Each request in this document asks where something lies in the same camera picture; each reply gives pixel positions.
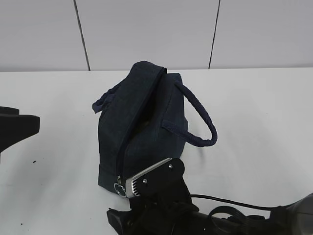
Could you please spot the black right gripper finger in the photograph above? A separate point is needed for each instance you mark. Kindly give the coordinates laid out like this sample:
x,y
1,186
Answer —
x,y
121,221

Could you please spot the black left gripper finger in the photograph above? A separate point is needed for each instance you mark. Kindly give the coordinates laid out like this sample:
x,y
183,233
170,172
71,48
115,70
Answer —
x,y
15,127

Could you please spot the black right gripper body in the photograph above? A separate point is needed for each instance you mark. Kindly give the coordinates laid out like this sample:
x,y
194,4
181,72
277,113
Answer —
x,y
164,200

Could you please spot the dark blue lunch bag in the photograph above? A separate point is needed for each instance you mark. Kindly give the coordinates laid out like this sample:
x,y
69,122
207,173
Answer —
x,y
142,122

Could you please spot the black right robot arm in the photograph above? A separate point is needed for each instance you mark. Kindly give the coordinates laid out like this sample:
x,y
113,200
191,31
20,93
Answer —
x,y
292,219

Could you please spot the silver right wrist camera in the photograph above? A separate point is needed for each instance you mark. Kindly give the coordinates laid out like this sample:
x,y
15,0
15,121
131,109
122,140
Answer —
x,y
141,177

